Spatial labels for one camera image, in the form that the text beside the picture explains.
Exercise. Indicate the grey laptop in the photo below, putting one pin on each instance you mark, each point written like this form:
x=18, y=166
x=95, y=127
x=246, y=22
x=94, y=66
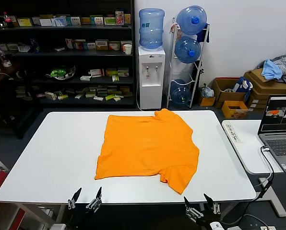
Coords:
x=282, y=143

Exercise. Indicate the yellow orange medicine box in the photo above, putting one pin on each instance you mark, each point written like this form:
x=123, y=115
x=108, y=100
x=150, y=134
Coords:
x=102, y=44

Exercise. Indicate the tilted red white box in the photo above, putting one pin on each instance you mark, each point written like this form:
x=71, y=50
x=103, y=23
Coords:
x=69, y=43

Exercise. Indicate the flat white medicine box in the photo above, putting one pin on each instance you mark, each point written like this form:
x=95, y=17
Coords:
x=59, y=49
x=85, y=78

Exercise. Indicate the white side table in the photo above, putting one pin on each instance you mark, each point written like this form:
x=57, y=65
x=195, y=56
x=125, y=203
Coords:
x=248, y=153

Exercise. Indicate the light blue garment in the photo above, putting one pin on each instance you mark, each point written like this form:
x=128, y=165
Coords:
x=271, y=69

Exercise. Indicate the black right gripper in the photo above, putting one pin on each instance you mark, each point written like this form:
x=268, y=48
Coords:
x=206, y=218

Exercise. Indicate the labelled blue water jug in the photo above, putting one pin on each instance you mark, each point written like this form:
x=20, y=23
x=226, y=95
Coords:
x=151, y=31

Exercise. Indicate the yellow green medicine box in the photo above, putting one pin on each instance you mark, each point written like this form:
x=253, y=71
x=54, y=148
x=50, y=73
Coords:
x=111, y=72

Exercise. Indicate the white water dispenser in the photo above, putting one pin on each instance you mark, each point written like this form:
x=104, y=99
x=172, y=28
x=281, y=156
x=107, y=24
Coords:
x=150, y=95

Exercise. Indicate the red white medicine box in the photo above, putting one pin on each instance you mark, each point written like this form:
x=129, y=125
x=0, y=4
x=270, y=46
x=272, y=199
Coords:
x=97, y=73
x=114, y=46

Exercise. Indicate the black tripod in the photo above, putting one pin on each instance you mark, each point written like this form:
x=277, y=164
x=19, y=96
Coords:
x=200, y=74

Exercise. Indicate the flat yellow medicine box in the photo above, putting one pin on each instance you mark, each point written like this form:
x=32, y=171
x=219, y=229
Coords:
x=85, y=20

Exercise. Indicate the grey plastic bag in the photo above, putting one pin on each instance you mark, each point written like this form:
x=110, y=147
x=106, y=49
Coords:
x=207, y=91

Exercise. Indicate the large flat cardboard box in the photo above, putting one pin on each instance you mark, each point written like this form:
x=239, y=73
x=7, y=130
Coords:
x=270, y=86

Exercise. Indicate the blue white medicine box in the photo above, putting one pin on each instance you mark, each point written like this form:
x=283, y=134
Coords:
x=60, y=21

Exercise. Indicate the open brown cardboard box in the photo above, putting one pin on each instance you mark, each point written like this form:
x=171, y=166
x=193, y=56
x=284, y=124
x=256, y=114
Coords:
x=229, y=95

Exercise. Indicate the blue white bag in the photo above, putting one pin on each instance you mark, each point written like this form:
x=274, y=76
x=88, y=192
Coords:
x=243, y=83

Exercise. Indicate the white floor power strip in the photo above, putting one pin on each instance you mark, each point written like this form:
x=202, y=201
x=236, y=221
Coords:
x=267, y=227

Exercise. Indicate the yellow plastic crate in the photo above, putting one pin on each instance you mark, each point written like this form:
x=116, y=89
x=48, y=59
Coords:
x=229, y=111

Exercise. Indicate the small tan cardboard box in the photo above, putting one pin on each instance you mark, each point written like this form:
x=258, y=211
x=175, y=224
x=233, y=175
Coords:
x=207, y=101

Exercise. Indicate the cola bottle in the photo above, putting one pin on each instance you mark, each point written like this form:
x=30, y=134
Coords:
x=7, y=20

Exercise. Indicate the small green medicine box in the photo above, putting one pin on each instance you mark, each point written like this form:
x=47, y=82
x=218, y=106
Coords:
x=115, y=78

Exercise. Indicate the white paper cup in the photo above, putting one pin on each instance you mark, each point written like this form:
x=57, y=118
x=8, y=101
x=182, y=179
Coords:
x=127, y=49

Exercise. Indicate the plain white medicine box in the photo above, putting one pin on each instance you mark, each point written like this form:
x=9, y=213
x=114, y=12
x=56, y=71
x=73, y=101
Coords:
x=51, y=96
x=45, y=22

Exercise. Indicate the green white bowl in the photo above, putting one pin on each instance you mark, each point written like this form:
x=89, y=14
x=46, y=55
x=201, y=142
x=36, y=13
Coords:
x=60, y=73

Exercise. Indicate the dark blue bottle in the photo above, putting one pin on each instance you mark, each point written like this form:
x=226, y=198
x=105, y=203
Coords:
x=35, y=45

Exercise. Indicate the flat white red box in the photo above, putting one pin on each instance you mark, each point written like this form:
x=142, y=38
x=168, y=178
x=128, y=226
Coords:
x=98, y=98

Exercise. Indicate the black shelving unit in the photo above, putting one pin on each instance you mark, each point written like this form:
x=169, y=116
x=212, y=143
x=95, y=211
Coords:
x=61, y=54

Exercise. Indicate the white jug rack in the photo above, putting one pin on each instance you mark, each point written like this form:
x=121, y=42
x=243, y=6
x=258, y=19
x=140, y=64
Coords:
x=197, y=65

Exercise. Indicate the dark wooden desk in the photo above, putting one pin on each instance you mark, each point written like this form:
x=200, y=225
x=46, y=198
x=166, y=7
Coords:
x=1, y=80

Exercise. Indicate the tall pink medicine box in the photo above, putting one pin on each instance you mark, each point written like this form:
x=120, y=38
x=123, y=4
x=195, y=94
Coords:
x=119, y=17

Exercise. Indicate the clear plastic bottle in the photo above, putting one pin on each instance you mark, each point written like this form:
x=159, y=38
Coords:
x=3, y=57

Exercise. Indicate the orange t-shirt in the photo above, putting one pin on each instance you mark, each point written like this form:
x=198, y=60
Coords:
x=145, y=148

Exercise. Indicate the yellow white medicine box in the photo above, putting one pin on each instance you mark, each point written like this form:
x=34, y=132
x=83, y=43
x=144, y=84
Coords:
x=25, y=22

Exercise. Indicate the flat yellow green box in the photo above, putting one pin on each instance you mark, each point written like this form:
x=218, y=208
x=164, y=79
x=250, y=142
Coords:
x=63, y=97
x=109, y=97

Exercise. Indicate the dark blue hanging cloth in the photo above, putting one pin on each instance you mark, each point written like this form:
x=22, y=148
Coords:
x=201, y=36

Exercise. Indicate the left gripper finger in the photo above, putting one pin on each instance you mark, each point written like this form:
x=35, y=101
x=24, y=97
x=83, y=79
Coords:
x=96, y=198
x=74, y=198

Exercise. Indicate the stacked brown cardboard boxes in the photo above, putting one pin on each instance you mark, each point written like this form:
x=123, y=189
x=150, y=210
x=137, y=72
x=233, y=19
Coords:
x=259, y=100

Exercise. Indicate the pink hanging cloth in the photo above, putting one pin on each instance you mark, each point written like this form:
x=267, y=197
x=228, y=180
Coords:
x=174, y=27

